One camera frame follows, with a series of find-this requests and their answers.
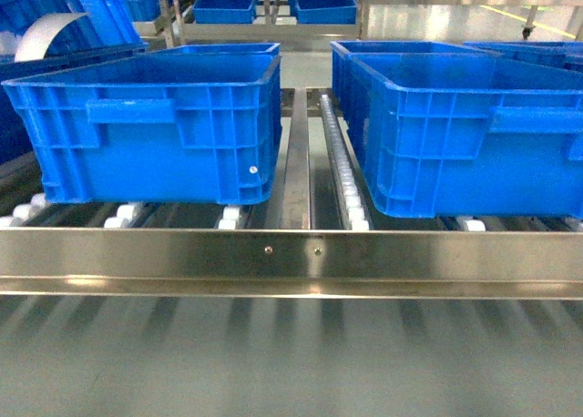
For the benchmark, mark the stainless steel shelf rack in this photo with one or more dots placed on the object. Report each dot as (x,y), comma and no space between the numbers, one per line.
(291,246)

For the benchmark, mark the white roller track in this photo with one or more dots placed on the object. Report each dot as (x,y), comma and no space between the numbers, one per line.
(353,213)

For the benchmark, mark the blue bin front left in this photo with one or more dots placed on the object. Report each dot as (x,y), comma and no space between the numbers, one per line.
(199,128)

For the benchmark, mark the blue bin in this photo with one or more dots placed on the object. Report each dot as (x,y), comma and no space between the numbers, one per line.
(343,51)
(445,135)
(199,128)
(271,49)

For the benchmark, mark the blue bin behind right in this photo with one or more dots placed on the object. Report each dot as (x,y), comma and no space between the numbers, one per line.
(343,51)

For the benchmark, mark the blue bin front right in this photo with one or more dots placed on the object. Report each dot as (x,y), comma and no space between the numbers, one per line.
(445,135)

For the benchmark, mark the blue bin behind left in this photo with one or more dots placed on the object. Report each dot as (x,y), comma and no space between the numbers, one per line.
(271,49)

